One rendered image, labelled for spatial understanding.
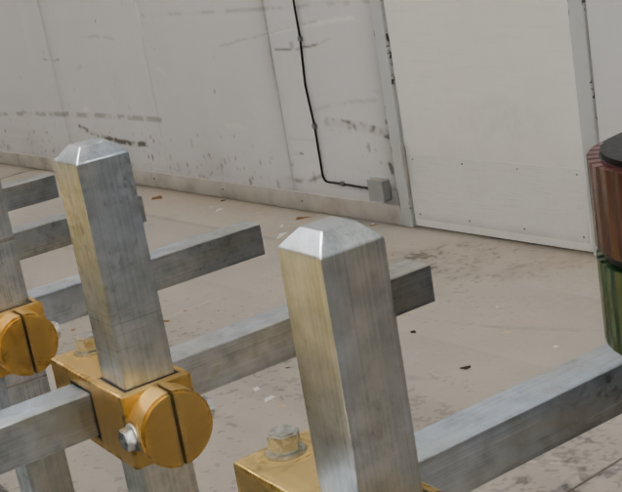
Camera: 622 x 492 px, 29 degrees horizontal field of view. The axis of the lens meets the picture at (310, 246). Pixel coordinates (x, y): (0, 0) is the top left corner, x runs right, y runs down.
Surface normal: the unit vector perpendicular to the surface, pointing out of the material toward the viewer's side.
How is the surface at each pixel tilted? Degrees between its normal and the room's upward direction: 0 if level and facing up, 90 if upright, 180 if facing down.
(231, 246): 90
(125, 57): 90
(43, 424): 90
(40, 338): 90
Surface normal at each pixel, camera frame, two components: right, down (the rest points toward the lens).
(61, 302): 0.55, 0.14
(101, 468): -0.16, -0.95
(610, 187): -0.92, 0.25
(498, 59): -0.77, 0.29
